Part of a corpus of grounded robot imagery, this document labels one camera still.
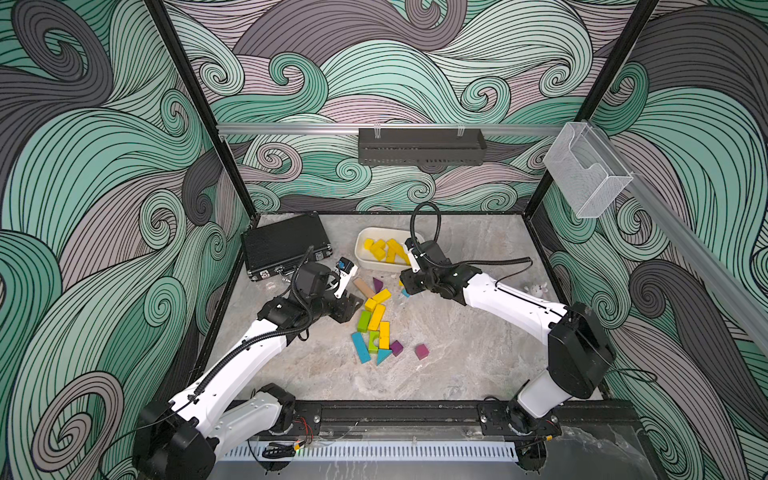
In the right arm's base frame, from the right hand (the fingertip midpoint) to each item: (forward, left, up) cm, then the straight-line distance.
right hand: (404, 277), depth 86 cm
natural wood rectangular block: (+4, +13, -13) cm, 18 cm away
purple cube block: (-17, +3, -11) cm, 20 cm away
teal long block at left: (-16, +13, -12) cm, 24 cm away
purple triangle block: (+4, +8, -11) cm, 14 cm away
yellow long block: (-14, +6, -12) cm, 20 cm away
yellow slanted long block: (-3, +10, -11) cm, 15 cm away
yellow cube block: (+22, +11, -11) cm, 27 cm away
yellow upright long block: (-7, +8, -12) cm, 16 cm away
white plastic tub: (+16, +12, -12) cm, 23 cm away
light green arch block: (-15, +9, -11) cm, 21 cm away
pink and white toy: (-2, -41, -6) cm, 42 cm away
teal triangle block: (-18, +7, -12) cm, 23 cm away
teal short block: (-7, 0, +3) cm, 8 cm away
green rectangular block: (-8, +12, -11) cm, 19 cm away
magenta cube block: (-18, -5, -12) cm, 22 cm away
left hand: (-8, +14, +5) cm, 17 cm away
